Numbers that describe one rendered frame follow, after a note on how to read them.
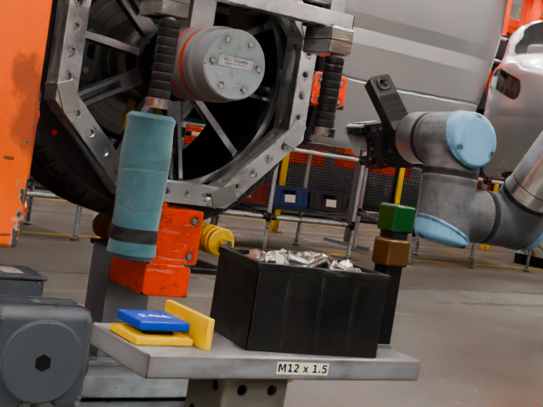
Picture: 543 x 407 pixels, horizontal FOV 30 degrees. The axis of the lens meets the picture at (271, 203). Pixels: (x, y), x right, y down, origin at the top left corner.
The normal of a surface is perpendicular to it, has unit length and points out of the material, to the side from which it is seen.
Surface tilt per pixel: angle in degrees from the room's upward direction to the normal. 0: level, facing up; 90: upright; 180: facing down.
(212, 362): 90
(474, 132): 82
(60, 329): 90
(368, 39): 90
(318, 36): 90
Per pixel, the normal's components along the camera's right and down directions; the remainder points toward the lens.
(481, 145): 0.49, -0.02
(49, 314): 0.55, -0.26
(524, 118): -0.89, -0.09
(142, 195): 0.22, 0.13
